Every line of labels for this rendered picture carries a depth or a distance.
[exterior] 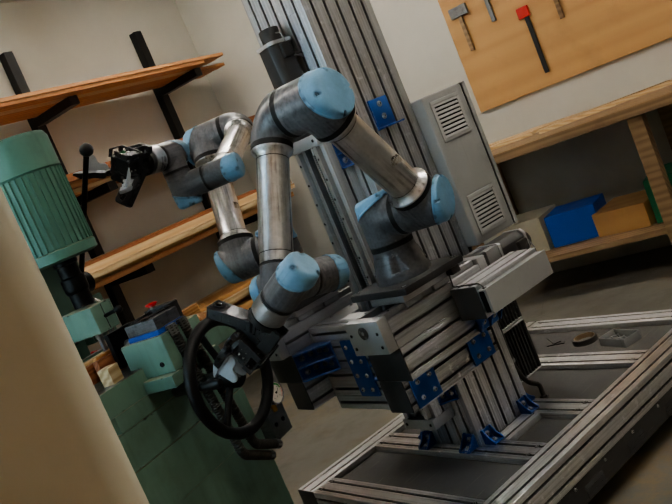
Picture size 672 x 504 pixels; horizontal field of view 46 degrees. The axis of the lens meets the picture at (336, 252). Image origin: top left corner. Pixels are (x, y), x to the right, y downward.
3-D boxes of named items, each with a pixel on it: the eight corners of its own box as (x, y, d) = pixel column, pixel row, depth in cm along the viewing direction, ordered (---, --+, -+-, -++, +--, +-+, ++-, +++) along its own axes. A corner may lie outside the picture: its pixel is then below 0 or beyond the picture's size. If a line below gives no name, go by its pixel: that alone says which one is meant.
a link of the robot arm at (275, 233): (234, 98, 182) (240, 307, 168) (268, 80, 176) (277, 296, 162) (270, 113, 191) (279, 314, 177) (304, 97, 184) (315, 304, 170)
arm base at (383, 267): (405, 267, 220) (391, 234, 218) (443, 260, 208) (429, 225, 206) (367, 289, 211) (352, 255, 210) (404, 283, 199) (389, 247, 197)
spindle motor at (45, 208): (60, 262, 183) (1, 136, 180) (14, 282, 192) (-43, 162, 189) (112, 240, 198) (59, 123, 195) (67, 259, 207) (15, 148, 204)
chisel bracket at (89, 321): (104, 339, 192) (89, 307, 191) (67, 351, 200) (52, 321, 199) (124, 328, 199) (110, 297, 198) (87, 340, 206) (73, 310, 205)
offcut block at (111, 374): (114, 384, 178) (107, 368, 178) (104, 387, 179) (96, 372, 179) (124, 377, 182) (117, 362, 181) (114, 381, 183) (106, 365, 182)
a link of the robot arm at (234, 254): (261, 267, 241) (215, 109, 255) (217, 284, 244) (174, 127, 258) (275, 273, 252) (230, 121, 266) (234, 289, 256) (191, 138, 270)
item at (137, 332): (159, 334, 180) (149, 312, 180) (126, 345, 186) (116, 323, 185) (194, 313, 191) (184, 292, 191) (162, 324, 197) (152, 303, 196)
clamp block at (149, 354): (175, 372, 180) (158, 336, 179) (134, 383, 187) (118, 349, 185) (213, 346, 192) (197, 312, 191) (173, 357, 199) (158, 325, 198)
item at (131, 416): (122, 434, 175) (114, 417, 174) (61, 448, 186) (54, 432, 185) (224, 359, 209) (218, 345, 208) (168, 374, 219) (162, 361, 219)
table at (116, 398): (111, 434, 161) (99, 407, 160) (19, 455, 176) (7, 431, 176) (267, 322, 212) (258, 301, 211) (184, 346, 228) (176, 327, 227)
